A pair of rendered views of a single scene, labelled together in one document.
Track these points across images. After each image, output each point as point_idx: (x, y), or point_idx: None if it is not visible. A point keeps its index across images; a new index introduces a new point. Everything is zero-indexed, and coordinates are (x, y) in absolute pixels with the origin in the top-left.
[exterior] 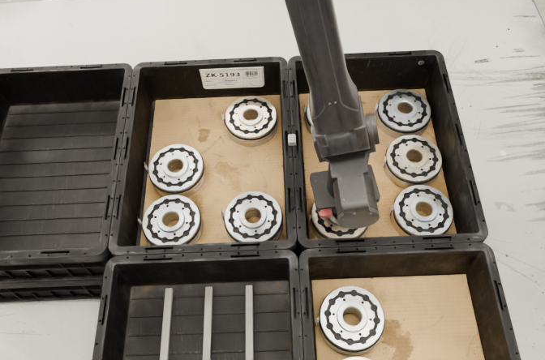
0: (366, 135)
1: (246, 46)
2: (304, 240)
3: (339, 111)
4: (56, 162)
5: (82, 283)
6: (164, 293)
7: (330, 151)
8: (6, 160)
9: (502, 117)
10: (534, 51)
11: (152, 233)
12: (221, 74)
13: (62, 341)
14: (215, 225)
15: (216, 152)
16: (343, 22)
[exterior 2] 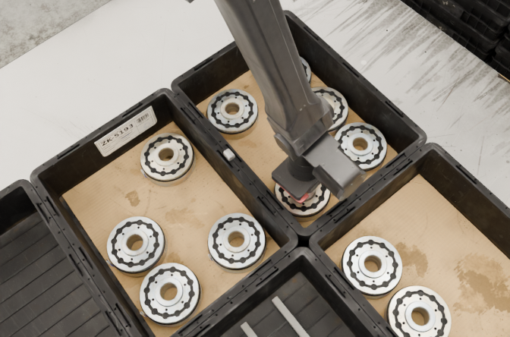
0: (330, 116)
1: (94, 94)
2: (303, 231)
3: (308, 111)
4: (8, 316)
5: None
6: None
7: (306, 146)
8: None
9: (344, 34)
10: None
11: (162, 315)
12: (116, 134)
13: None
14: (206, 269)
15: (157, 206)
16: (165, 24)
